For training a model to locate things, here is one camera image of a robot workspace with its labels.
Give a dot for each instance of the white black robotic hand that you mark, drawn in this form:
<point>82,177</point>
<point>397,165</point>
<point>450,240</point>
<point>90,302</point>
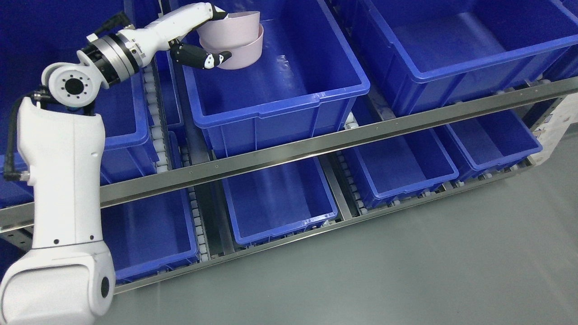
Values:
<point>180,27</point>

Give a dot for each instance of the pink bowl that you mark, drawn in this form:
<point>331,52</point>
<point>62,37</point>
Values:
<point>243,51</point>
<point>235,30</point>

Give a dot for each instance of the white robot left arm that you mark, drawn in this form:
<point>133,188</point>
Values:
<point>56,146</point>

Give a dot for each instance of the blue bin upper middle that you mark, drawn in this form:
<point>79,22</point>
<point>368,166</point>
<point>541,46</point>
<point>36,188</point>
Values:
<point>304,84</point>

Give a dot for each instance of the blue bin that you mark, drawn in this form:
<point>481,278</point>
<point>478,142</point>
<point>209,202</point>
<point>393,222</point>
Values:
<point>129,151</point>
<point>271,203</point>
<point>304,84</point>
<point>426,54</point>
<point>396,168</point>
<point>487,143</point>
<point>150,236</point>

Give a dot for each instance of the blue bin lower middle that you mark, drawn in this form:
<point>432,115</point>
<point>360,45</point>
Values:
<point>271,203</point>

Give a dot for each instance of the blue bin upper left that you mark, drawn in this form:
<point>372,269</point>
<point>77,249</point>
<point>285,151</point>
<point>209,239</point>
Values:
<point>129,151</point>

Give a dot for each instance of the blue bin lower left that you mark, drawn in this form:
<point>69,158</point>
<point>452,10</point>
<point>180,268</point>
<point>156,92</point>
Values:
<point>150,236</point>

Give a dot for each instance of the blue bin lower right centre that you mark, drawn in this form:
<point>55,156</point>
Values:
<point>396,168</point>

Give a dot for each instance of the blue bin upper right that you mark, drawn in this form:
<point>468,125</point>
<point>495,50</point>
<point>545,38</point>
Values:
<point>426,54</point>

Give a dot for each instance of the blue bin lower far right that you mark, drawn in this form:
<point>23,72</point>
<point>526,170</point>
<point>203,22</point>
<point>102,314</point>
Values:
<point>487,143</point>

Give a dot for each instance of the steel shelf front rail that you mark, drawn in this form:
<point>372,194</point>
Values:
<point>148,186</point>

